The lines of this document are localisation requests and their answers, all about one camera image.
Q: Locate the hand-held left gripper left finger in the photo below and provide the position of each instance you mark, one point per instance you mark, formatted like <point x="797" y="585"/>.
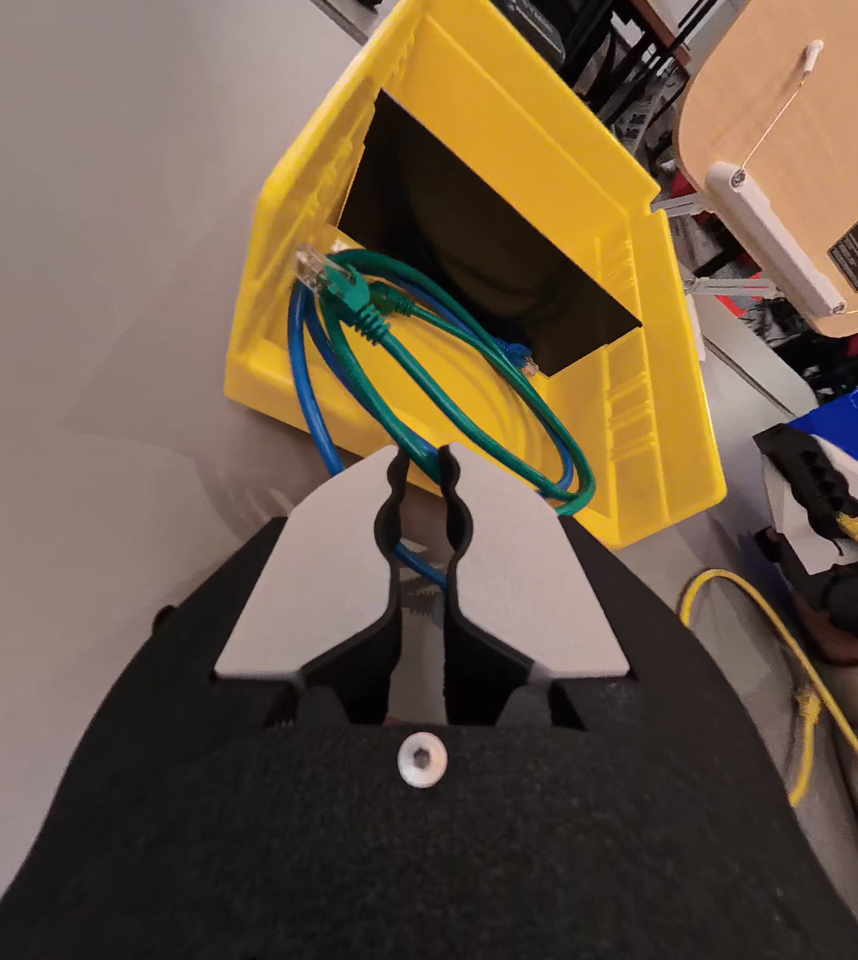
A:
<point x="316" y="592"/>

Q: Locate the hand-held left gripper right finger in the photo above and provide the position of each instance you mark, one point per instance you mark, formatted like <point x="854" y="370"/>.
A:
<point x="534" y="592"/>

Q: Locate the yellow plastic bin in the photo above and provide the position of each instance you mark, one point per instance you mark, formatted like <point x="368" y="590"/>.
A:
<point x="474" y="90"/>

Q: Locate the black bin divider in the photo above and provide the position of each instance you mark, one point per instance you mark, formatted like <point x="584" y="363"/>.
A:
<point x="474" y="247"/>

